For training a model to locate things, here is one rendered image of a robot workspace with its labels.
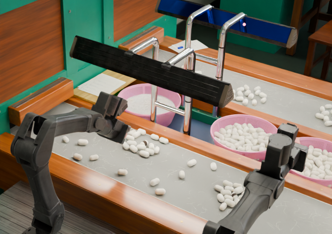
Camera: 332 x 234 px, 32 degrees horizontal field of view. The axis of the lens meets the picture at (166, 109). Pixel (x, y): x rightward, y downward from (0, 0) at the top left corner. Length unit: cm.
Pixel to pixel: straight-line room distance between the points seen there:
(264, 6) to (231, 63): 195
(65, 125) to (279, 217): 73
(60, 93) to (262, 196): 115
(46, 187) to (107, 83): 90
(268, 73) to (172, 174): 87
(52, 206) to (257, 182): 63
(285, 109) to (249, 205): 117
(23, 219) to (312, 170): 101
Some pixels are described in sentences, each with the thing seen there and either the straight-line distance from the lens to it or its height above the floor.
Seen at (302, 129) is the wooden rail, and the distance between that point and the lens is 228.
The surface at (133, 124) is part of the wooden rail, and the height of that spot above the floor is 76.
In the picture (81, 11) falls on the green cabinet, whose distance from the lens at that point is 237.
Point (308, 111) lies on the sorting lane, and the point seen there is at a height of 74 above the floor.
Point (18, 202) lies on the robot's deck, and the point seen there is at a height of 67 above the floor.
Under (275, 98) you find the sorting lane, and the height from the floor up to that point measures 74.
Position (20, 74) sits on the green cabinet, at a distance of 219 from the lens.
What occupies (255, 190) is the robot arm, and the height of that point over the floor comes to 110.
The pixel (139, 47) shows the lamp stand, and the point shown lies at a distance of 197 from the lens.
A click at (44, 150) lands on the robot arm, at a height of 106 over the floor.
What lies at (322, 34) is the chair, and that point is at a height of 46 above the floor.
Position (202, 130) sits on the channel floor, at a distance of 235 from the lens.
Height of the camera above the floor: 194
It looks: 31 degrees down
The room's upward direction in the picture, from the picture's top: 3 degrees clockwise
